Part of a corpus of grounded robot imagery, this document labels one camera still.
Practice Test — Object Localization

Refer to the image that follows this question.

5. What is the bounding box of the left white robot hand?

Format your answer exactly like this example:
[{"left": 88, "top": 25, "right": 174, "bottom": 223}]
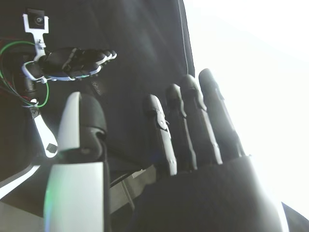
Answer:
[{"left": 43, "top": 68, "right": 290, "bottom": 232}]

